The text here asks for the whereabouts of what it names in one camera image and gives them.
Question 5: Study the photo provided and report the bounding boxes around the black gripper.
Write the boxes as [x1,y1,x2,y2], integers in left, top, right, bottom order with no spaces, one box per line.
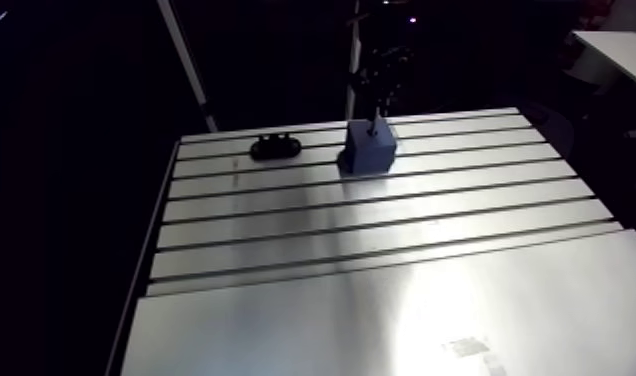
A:
[349,46,415,125]

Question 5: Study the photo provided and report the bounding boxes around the dark blue-grey block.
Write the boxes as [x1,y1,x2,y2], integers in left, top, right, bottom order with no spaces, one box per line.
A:
[337,117,399,176]

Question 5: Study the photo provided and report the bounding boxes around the black oval holder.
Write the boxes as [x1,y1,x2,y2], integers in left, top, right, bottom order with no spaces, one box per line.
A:
[249,132,303,162]

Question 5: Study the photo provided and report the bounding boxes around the white desk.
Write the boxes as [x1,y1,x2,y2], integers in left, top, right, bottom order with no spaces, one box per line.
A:
[565,29,636,96]

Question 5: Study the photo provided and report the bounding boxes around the pale upright post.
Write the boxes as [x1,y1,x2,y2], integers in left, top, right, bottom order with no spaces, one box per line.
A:
[345,0,363,121]

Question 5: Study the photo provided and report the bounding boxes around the white slanted post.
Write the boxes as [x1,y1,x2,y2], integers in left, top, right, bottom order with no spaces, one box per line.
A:
[156,0,220,134]

